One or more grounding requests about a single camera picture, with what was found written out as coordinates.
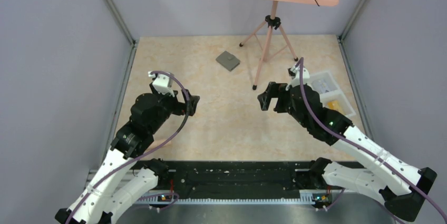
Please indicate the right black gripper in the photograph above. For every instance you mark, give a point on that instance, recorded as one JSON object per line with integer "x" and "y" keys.
{"x": 280, "y": 88}

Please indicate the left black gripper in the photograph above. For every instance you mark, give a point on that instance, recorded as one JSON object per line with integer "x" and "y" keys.
{"x": 181, "y": 107}

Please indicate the grey card holder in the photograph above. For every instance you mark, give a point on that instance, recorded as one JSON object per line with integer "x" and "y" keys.
{"x": 228, "y": 61}

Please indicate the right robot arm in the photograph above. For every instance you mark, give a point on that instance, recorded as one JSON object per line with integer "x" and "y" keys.
{"x": 399, "y": 187}

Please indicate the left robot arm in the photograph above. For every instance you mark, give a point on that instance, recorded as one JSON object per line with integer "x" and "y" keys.
{"x": 102, "y": 201}

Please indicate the silver card in tray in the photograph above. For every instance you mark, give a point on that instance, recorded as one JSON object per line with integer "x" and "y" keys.
{"x": 321, "y": 86}

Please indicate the gold cards in tray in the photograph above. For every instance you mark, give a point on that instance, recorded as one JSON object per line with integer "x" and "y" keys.
{"x": 335, "y": 105}

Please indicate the white divided plastic tray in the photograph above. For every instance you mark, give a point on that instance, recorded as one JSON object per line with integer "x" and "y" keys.
{"x": 335, "y": 94}

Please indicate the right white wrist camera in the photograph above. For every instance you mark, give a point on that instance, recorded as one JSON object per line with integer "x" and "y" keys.
{"x": 298, "y": 76}

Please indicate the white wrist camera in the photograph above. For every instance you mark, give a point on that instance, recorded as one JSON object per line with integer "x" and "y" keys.
{"x": 298, "y": 76}
{"x": 161, "y": 83}

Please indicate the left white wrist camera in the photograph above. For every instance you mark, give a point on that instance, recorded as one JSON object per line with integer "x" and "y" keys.
{"x": 161, "y": 83}

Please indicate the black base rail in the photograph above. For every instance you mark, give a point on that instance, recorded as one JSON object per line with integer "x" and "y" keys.
{"x": 242, "y": 182}

